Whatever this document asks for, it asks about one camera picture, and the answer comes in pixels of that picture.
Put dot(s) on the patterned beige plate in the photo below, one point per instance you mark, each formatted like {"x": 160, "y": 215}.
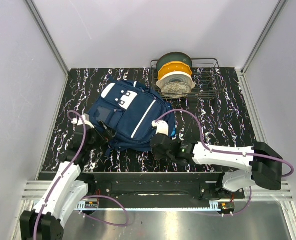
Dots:
{"x": 176, "y": 90}

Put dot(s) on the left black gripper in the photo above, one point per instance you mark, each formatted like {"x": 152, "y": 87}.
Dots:
{"x": 106, "y": 134}

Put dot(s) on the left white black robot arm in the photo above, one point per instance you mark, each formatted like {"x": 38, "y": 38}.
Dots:
{"x": 47, "y": 219}

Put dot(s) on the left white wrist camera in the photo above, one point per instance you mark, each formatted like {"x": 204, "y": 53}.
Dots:
{"x": 82, "y": 120}

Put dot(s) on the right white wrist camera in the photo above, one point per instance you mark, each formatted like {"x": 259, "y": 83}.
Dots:
{"x": 161, "y": 127}

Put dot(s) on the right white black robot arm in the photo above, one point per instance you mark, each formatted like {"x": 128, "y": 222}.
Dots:
{"x": 257, "y": 165}

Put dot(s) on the black wire dish rack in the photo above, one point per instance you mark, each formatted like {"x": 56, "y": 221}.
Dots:
{"x": 205, "y": 74}

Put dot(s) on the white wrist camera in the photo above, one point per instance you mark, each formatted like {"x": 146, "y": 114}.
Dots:
{"x": 82, "y": 120}
{"x": 161, "y": 127}

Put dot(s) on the navy blue student backpack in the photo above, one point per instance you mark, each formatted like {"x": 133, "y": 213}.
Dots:
{"x": 129, "y": 108}

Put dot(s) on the orange yellow plate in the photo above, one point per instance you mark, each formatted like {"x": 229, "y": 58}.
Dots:
{"x": 174, "y": 66}

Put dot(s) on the dark green plate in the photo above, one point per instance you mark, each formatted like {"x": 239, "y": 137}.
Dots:
{"x": 174, "y": 57}

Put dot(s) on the blue dinosaur pencil case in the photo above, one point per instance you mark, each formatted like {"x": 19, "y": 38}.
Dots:
{"x": 173, "y": 134}

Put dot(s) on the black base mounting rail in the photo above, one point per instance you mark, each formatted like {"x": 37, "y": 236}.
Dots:
{"x": 134, "y": 190}

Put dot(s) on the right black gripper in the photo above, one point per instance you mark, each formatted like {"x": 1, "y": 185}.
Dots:
{"x": 156, "y": 155}

